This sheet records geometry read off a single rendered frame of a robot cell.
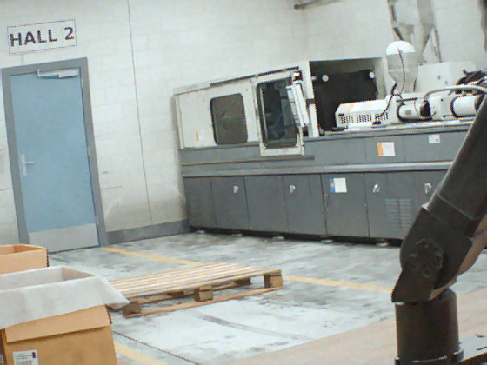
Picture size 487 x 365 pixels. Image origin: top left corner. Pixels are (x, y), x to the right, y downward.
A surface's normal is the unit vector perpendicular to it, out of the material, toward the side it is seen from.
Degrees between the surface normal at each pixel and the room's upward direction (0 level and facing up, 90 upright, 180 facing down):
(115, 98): 90
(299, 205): 90
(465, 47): 90
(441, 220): 90
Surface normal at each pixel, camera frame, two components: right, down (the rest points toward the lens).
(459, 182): -0.48, -0.07
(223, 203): -0.88, 0.13
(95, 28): 0.45, -0.01
